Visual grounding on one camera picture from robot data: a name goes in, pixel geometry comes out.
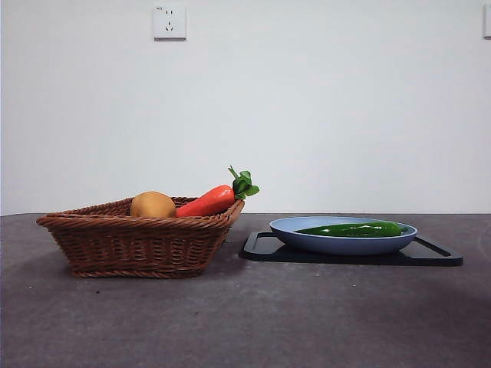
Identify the long green pepper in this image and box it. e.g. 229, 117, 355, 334
294, 220, 402, 238

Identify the yellow-brown potato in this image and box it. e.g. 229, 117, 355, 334
129, 190, 176, 219

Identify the black rectangular tray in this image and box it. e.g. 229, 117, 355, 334
238, 230, 464, 268

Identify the brown wicker basket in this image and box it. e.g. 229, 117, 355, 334
36, 196, 246, 279

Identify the white wall socket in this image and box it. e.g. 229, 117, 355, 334
153, 5, 188, 41

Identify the light blue round plate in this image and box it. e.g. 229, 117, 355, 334
269, 215, 419, 257

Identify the orange carrot with green leaves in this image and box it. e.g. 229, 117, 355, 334
175, 165, 260, 219

